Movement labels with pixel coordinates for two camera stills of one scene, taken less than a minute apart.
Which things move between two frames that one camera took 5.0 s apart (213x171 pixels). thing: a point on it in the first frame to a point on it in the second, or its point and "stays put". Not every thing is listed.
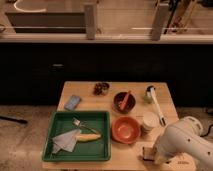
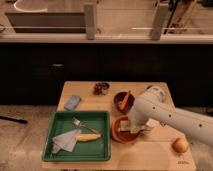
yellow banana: x=87 y=137 stays put
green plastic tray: x=94 y=150 stays put
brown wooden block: x=148 y=154 to x=125 y=125
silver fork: x=78 y=122 stays put
